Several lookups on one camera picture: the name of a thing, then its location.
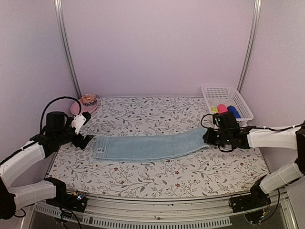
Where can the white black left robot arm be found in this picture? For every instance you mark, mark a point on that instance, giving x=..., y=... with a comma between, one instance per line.
x=13, y=199

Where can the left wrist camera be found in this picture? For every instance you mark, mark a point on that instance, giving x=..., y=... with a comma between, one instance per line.
x=55, y=122

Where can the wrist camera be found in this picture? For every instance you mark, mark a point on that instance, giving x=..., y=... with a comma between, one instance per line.
x=225, y=120
x=55, y=122

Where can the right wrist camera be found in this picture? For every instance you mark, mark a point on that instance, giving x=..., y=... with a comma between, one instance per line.
x=225, y=120

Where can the right aluminium frame post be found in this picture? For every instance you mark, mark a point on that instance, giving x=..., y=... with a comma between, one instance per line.
x=250, y=45

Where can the pink rolled towel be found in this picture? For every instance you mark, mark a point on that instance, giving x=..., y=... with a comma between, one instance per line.
x=222, y=108

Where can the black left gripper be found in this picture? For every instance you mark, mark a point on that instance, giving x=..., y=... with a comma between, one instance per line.
x=77, y=142

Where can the left aluminium frame post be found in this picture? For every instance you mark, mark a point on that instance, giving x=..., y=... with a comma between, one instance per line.
x=66, y=47

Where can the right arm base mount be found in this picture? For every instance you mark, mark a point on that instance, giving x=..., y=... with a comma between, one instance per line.
x=253, y=200

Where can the yellow rolled towel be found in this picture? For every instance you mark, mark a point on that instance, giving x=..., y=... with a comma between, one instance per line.
x=214, y=110

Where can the pink plate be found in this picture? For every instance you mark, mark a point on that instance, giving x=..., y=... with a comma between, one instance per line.
x=74, y=109

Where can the white plastic basket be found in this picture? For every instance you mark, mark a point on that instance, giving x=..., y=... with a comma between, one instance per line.
x=228, y=96

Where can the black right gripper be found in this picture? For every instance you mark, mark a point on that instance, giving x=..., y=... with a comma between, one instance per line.
x=208, y=137

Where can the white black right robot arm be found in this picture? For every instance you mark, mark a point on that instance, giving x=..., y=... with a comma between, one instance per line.
x=291, y=137

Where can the aluminium front rail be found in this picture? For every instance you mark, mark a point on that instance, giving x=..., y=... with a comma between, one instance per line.
x=104, y=212

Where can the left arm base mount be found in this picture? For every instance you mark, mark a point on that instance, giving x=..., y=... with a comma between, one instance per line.
x=76, y=201

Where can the light blue towel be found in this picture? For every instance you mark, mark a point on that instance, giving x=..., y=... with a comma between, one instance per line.
x=148, y=148

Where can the aluminium frame post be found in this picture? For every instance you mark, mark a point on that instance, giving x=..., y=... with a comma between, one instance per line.
x=66, y=47
x=250, y=45

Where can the dark blue towel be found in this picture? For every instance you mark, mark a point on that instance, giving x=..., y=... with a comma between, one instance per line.
x=234, y=111

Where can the floral tablecloth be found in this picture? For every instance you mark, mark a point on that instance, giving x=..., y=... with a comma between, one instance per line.
x=207, y=172

